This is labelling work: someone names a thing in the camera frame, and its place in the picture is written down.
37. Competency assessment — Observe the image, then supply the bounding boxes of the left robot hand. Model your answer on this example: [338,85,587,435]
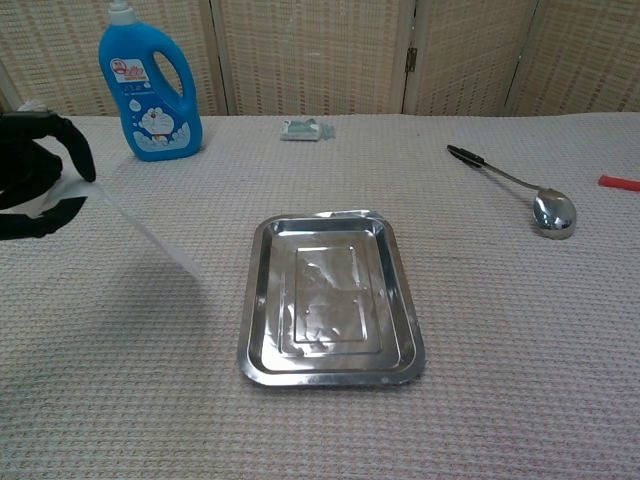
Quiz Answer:
[0,111,98,242]

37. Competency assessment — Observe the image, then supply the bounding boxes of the silver metal tray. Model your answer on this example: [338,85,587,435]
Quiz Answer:
[236,208,427,389]

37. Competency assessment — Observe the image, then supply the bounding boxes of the blue detergent pump bottle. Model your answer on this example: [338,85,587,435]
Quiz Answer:
[98,0,204,163]

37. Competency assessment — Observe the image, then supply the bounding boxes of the small green white packet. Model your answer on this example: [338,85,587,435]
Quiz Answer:
[279,118,337,143]

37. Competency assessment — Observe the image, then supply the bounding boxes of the woven folding screen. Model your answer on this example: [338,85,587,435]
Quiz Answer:
[0,0,640,119]

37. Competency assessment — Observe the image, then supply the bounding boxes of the white woven tablecloth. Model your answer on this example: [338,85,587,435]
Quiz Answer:
[0,112,640,480]

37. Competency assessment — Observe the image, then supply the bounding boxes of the red plastic stick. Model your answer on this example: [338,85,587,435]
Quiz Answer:
[597,174,640,193]

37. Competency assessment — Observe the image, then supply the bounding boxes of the steel ladle black handle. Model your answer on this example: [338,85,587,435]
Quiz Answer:
[446,144,578,241]

